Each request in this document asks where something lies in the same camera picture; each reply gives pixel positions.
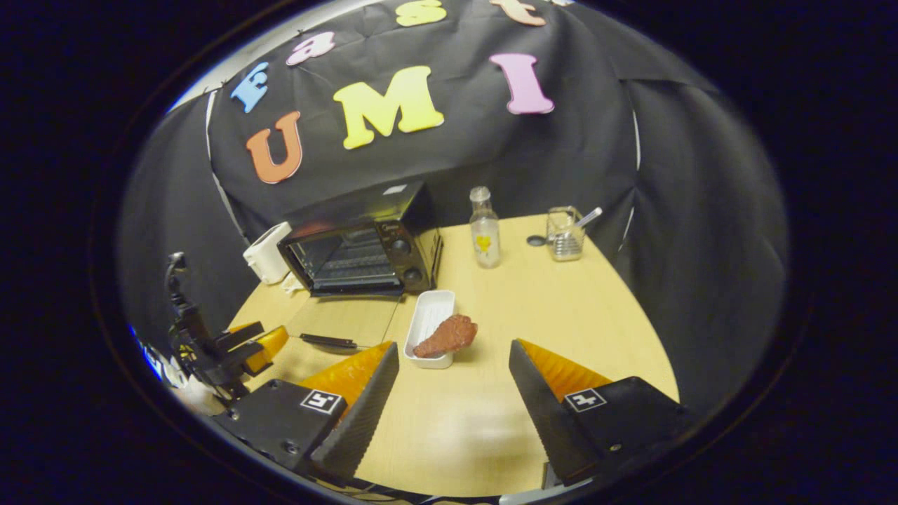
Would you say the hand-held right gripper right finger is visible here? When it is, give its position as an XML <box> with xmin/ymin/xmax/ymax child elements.
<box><xmin>509</xmin><ymin>339</ymin><xmax>699</xmax><ymax>487</ymax></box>

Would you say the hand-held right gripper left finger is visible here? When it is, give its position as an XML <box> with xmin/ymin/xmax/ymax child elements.
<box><xmin>213</xmin><ymin>342</ymin><xmax>401</xmax><ymax>485</ymax></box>

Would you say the brown meat piece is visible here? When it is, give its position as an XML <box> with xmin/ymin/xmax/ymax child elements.
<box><xmin>413</xmin><ymin>314</ymin><xmax>478</xmax><ymax>359</ymax></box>

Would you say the black electric oven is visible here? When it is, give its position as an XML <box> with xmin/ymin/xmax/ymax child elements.
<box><xmin>277</xmin><ymin>181</ymin><xmax>444</xmax><ymax>351</ymax></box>

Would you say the white toaster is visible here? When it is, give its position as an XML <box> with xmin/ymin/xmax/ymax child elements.
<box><xmin>243</xmin><ymin>222</ymin><xmax>294</xmax><ymax>285</ymax></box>

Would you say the white rectangular dish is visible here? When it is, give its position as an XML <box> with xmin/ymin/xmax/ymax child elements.
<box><xmin>404</xmin><ymin>290</ymin><xmax>457</xmax><ymax>370</ymax></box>

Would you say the clear glass bottle yellow label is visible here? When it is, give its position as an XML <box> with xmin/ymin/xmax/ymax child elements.
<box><xmin>469</xmin><ymin>186</ymin><xmax>502</xmax><ymax>269</ymax></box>

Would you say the metal wire basket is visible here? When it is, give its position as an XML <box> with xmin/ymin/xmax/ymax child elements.
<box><xmin>546</xmin><ymin>206</ymin><xmax>587</xmax><ymax>262</ymax></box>

